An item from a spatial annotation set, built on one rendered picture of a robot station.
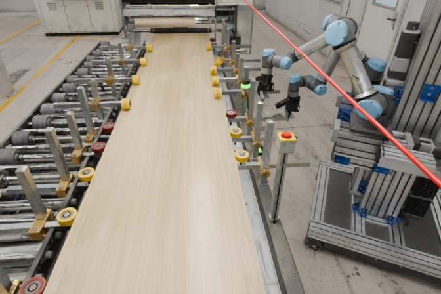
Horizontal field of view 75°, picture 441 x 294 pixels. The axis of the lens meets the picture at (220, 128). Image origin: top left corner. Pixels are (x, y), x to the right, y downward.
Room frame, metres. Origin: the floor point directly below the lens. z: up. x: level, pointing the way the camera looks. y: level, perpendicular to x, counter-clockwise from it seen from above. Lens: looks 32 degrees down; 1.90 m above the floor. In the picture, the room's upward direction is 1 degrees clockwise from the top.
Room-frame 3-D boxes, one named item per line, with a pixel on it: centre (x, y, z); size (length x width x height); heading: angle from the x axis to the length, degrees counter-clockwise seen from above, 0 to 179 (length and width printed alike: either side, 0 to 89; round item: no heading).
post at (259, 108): (1.55, -0.23, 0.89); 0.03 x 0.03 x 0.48; 6
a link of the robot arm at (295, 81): (1.87, -0.51, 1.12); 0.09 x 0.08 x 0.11; 110
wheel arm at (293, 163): (1.34, -0.32, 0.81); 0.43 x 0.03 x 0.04; 96
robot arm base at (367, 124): (1.46, -0.88, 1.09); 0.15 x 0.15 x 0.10
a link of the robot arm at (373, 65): (1.93, -1.06, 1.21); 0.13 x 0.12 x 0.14; 20
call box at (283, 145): (1.04, -0.28, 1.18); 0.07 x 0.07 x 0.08; 6
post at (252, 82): (1.79, -0.21, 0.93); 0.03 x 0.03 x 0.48; 6
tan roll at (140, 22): (4.09, 0.56, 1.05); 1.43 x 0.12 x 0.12; 96
